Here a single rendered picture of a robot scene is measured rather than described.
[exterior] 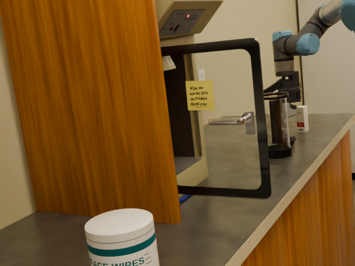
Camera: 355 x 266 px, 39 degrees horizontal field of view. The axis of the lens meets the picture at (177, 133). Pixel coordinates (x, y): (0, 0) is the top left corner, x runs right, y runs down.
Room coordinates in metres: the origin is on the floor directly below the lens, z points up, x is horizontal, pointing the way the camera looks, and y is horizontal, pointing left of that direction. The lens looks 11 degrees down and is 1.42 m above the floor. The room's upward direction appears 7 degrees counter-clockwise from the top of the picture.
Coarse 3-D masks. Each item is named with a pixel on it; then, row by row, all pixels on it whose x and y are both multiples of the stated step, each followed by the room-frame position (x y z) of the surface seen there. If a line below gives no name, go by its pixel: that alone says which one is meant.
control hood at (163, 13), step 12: (156, 0) 1.29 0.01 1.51; (168, 0) 1.28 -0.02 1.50; (180, 0) 1.30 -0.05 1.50; (192, 0) 1.36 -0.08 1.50; (204, 0) 1.43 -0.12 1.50; (216, 0) 1.50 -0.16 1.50; (156, 12) 1.30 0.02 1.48; (168, 12) 1.29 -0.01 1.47; (204, 12) 1.49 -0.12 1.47; (204, 24) 1.56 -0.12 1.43; (168, 36) 1.40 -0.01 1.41
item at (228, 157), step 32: (192, 64) 1.26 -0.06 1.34; (224, 64) 1.22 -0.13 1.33; (256, 64) 1.18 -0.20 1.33; (224, 96) 1.22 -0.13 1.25; (256, 96) 1.18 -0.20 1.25; (192, 128) 1.27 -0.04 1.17; (224, 128) 1.22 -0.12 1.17; (256, 128) 1.18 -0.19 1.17; (192, 160) 1.27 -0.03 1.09; (224, 160) 1.23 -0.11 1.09; (256, 160) 1.19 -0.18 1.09; (192, 192) 1.28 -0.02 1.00; (224, 192) 1.23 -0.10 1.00; (256, 192) 1.19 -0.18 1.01
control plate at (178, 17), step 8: (176, 16) 1.35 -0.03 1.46; (184, 16) 1.39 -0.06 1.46; (192, 16) 1.44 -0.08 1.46; (168, 24) 1.34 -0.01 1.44; (176, 24) 1.39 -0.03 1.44; (184, 24) 1.43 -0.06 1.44; (192, 24) 1.48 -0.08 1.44; (160, 32) 1.34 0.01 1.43; (168, 32) 1.38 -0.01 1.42; (176, 32) 1.43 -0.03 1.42; (184, 32) 1.47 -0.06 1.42
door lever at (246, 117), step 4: (244, 116) 1.19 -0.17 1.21; (248, 116) 1.19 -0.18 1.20; (208, 120) 1.19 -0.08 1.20; (212, 120) 1.18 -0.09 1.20; (216, 120) 1.18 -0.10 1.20; (220, 120) 1.17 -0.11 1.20; (224, 120) 1.17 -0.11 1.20; (228, 120) 1.16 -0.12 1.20; (232, 120) 1.16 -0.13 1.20; (236, 120) 1.15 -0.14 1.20; (240, 120) 1.15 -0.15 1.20; (244, 120) 1.16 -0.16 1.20; (248, 120) 1.19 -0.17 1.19; (212, 124) 1.18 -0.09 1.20; (216, 124) 1.18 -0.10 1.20; (220, 124) 1.17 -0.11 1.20; (224, 124) 1.17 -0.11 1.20; (228, 124) 1.16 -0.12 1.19; (232, 124) 1.16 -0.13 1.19; (236, 124) 1.15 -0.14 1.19; (240, 124) 1.15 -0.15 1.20
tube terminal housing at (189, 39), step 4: (176, 36) 1.50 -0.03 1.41; (180, 36) 1.52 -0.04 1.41; (184, 36) 1.55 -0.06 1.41; (188, 36) 1.57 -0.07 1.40; (192, 36) 1.59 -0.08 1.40; (160, 40) 1.42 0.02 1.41; (164, 40) 1.44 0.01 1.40; (168, 40) 1.46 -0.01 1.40; (172, 40) 1.48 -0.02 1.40; (176, 40) 1.50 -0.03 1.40; (180, 40) 1.52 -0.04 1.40; (184, 40) 1.54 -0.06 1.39; (188, 40) 1.57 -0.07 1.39; (192, 40) 1.59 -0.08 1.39; (160, 44) 1.42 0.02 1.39; (164, 44) 1.44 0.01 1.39; (168, 44) 1.45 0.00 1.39; (172, 44) 1.48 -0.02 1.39; (176, 44) 1.50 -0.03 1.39; (180, 44) 1.52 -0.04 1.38; (180, 196) 1.42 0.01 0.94
